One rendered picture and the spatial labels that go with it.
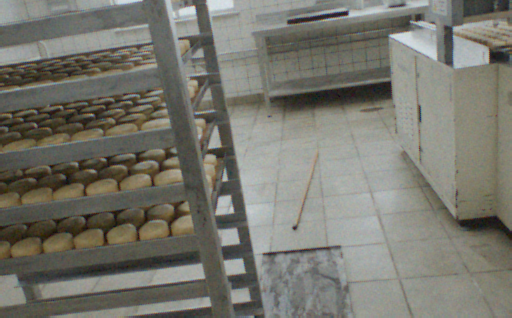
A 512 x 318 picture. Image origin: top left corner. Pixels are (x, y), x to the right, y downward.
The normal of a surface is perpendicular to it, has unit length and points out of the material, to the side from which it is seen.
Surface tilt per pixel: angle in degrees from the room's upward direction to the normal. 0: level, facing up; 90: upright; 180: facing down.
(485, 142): 90
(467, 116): 90
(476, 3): 90
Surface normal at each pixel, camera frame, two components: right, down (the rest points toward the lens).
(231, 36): -0.08, 0.34
